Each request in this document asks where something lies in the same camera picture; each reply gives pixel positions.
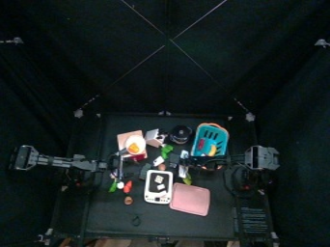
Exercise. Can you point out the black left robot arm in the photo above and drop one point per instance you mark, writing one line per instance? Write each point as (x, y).
(54, 160)

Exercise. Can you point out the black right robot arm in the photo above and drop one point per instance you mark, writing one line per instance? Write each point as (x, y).
(257, 157)

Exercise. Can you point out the white sushi piece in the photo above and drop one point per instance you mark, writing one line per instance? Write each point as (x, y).
(158, 179)
(160, 186)

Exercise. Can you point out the green toy vegetable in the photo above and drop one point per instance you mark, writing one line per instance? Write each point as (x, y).
(165, 150)

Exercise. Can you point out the white toy packet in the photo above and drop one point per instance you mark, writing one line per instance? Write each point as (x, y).
(183, 171)

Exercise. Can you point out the small brown toy ball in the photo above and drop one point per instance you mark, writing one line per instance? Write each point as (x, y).
(161, 167)

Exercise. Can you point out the red toy cup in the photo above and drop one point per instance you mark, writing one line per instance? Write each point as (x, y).
(137, 157)

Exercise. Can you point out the small white toy block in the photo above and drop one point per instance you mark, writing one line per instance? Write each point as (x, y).
(158, 160)

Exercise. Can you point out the red orange toy carrot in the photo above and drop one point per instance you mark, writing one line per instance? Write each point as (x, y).
(126, 187)

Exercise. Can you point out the red toy in basket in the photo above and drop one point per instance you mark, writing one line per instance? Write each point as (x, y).
(200, 144)

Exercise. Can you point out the yellow toy banana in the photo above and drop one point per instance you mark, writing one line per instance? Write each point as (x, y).
(212, 151)

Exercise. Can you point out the yellow green toy leaf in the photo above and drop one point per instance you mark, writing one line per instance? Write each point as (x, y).
(187, 180)

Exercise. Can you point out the white toy egg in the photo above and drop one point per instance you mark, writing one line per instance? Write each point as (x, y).
(120, 185)

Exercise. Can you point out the white bowl with orange food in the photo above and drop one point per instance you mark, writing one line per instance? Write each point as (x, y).
(134, 145)

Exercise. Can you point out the black round toy pot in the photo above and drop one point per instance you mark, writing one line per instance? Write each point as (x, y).
(180, 134)

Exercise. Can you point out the green toy pepper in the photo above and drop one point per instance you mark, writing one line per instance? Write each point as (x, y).
(112, 187)

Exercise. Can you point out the white toy cube box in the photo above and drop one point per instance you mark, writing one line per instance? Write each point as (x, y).
(153, 136)

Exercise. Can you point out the teal plastic basket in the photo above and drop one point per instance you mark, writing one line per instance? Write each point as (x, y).
(212, 136)

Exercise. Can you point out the large pink cutting board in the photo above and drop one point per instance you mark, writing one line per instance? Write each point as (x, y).
(189, 199)

